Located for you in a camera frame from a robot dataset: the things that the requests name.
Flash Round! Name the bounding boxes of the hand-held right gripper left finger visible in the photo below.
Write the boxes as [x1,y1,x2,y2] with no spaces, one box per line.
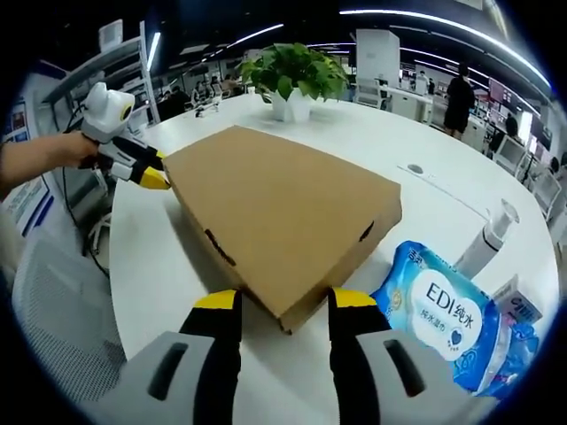
[88,290,245,425]

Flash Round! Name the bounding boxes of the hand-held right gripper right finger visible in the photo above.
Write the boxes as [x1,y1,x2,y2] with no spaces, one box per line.
[327,286,476,425]

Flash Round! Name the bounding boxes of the blue wet wipes soft pack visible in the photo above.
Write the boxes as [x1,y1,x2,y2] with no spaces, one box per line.
[369,239,505,396]

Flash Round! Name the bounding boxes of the blue patterned soft pack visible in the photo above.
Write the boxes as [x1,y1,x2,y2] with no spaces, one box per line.
[451,304,540,398]

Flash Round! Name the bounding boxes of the brown cardboard shoe box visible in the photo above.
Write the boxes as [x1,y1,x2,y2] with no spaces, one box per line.
[160,124,404,336]

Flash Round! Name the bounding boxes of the small white carton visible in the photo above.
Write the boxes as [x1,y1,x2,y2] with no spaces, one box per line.
[490,274,545,325]

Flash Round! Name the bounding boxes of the white pump bottle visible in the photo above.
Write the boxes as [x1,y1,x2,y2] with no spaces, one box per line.
[453,198,521,281]

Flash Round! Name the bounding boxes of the person's left hand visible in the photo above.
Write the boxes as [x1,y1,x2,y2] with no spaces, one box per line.
[57,131,101,170]

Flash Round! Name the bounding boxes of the blue bordered poster board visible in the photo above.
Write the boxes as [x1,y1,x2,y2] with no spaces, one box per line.
[0,100,57,239]

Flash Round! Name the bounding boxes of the grey mesh office chair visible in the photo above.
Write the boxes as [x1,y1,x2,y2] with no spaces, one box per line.
[10,237,130,393]

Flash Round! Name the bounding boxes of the green potted plant white pot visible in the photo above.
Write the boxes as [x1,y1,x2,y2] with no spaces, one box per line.
[238,42,352,123]

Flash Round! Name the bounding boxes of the ceiling light strip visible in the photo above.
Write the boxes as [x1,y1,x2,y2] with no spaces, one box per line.
[338,8,555,97]

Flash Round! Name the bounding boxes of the black cable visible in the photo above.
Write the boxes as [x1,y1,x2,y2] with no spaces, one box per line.
[60,165,111,279]

